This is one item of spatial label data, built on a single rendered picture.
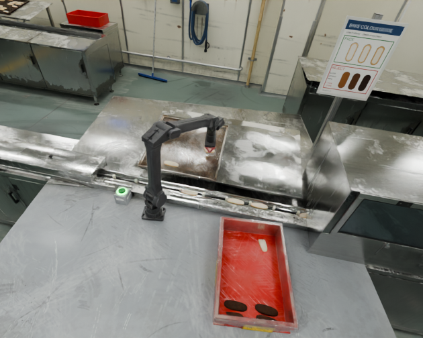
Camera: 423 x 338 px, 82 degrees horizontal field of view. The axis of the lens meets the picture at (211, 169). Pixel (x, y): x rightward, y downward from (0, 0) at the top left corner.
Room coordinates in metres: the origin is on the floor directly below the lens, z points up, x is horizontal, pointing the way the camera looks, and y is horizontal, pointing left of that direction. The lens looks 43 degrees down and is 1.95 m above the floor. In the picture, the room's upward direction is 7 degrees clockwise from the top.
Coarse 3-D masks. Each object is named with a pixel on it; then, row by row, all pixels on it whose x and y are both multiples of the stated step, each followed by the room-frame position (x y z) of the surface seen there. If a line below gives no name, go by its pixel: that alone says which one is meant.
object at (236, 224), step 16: (224, 224) 0.74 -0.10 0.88; (240, 224) 0.74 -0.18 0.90; (256, 224) 0.74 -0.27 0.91; (272, 224) 0.75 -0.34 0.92; (288, 272) 0.50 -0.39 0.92; (288, 288) 0.43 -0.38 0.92; (288, 304) 0.38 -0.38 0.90; (224, 320) 0.29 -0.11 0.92; (240, 320) 0.29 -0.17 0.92; (256, 320) 0.30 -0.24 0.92; (272, 320) 0.31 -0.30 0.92; (288, 320) 0.33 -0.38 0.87
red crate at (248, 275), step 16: (224, 240) 0.68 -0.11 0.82; (240, 240) 0.69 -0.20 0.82; (256, 240) 0.70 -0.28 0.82; (272, 240) 0.72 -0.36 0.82; (224, 256) 0.59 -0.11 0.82; (240, 256) 0.60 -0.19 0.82; (256, 256) 0.61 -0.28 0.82; (272, 256) 0.62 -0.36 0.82; (224, 272) 0.51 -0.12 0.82; (240, 272) 0.52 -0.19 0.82; (256, 272) 0.53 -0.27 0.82; (272, 272) 0.54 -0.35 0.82; (224, 288) 0.44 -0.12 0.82; (240, 288) 0.45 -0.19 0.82; (256, 288) 0.46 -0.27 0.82; (272, 288) 0.46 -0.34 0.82; (272, 304) 0.40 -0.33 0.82
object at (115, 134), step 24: (96, 120) 1.64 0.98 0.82; (120, 120) 1.68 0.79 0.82; (144, 120) 1.73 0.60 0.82; (264, 120) 1.95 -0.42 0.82; (288, 120) 2.00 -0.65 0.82; (96, 144) 1.34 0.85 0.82; (120, 144) 1.37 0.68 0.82; (312, 144) 1.66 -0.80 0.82; (120, 168) 1.12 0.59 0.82; (240, 192) 1.03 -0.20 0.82; (264, 192) 1.06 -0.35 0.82
